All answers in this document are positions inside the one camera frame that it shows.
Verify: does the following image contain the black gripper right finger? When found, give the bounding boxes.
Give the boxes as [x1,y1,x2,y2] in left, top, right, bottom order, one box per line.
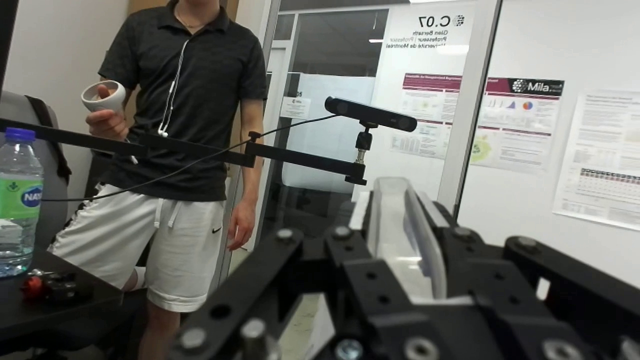
[416,199,640,353]

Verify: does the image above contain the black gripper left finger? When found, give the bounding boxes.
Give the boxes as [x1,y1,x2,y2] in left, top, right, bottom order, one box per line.
[168,224,416,360]

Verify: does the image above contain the white VR controller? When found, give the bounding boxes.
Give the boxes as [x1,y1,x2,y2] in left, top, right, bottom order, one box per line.
[80,78,128,117]

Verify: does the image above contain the person left forearm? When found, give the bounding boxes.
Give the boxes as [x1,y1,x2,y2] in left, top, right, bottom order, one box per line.
[238,142,265,204]

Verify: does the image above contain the person left hand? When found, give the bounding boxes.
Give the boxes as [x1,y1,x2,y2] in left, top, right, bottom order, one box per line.
[226,199,260,253]

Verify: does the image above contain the person right hand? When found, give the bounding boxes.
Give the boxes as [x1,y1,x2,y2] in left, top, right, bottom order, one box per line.
[84,78,133,142]

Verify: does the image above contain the white printed paper poster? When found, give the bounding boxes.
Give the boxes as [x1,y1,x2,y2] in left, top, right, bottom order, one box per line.
[550,88,640,235]

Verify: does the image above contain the Mila research poster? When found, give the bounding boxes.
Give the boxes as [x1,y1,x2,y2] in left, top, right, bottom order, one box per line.
[387,71,567,177]

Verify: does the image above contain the person in black polo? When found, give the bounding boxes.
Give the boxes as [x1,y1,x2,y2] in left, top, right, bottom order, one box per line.
[48,0,269,360]

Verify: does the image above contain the red emergency stop button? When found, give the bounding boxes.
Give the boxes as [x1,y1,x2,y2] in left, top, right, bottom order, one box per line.
[21,269,49,303]

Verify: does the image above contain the plastic water bottle green label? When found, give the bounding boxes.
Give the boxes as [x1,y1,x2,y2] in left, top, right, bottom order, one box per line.
[0,127,45,280]

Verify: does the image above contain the white room number sign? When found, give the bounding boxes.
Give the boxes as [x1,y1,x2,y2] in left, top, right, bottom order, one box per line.
[383,4,476,77]

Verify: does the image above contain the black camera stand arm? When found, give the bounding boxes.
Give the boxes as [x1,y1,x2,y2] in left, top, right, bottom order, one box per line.
[0,117,372,188]

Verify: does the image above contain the black camera bar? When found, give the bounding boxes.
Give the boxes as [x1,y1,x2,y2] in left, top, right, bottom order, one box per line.
[323,96,419,135]

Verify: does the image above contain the grey metal partition post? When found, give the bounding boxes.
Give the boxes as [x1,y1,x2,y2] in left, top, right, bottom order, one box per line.
[435,0,505,216]

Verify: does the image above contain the white earphone cable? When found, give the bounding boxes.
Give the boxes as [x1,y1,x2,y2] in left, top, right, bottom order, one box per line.
[156,39,194,138]

